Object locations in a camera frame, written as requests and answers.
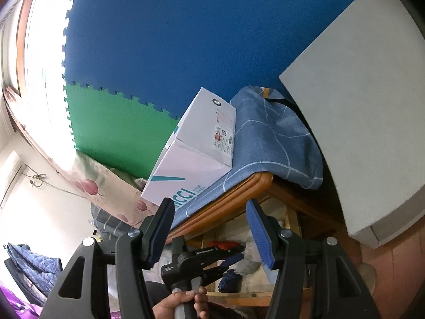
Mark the wooden drawer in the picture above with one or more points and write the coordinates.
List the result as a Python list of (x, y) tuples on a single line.
[(245, 299)]

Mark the dark blue underwear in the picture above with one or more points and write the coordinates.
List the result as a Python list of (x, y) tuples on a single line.
[(230, 279)]

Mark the floral curtain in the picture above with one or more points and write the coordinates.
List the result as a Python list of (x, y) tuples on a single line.
[(106, 186)]

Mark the grey underwear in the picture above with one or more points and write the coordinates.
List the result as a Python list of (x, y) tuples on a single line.
[(247, 265)]

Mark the grey plaid cloth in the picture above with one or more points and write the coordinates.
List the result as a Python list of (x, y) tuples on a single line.
[(109, 222)]

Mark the green foam mat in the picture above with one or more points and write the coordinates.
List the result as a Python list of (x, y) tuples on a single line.
[(116, 129)]

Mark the blue foam mat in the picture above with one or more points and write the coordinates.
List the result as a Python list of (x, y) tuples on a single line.
[(182, 40)]

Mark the grey box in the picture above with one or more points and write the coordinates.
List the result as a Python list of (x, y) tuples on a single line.
[(358, 106)]

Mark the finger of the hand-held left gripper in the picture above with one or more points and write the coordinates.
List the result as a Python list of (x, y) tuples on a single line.
[(232, 260), (212, 274)]

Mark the blue quilted jacket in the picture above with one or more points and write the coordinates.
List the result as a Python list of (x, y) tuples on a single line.
[(33, 265)]

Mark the purple cloth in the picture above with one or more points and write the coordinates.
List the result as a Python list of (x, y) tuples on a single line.
[(20, 307)]

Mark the red underwear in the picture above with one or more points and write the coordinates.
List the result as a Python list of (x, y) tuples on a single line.
[(227, 245)]

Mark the blue checked cloth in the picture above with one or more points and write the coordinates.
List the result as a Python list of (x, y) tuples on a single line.
[(265, 149)]

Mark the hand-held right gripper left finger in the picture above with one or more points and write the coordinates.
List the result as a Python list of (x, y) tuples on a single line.
[(159, 236)]

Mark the white shoe box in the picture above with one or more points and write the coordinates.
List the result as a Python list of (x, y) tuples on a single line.
[(192, 159)]

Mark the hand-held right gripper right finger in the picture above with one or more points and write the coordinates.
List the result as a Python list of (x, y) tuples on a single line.
[(262, 239)]

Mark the person's left hand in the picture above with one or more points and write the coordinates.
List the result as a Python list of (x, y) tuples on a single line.
[(166, 305)]

